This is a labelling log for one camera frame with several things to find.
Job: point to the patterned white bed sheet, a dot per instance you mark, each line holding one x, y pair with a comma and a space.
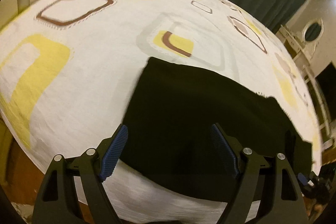
70, 67

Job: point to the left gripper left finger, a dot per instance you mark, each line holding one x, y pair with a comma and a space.
57, 200

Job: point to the black pants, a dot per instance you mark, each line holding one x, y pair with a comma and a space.
169, 120

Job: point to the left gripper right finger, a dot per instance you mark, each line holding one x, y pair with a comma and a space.
266, 189

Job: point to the oval white framed mirror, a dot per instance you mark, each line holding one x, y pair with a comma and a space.
313, 30

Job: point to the black television screen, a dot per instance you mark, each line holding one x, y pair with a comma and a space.
327, 82

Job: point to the white dressing table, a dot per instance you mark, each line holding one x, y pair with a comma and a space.
301, 58

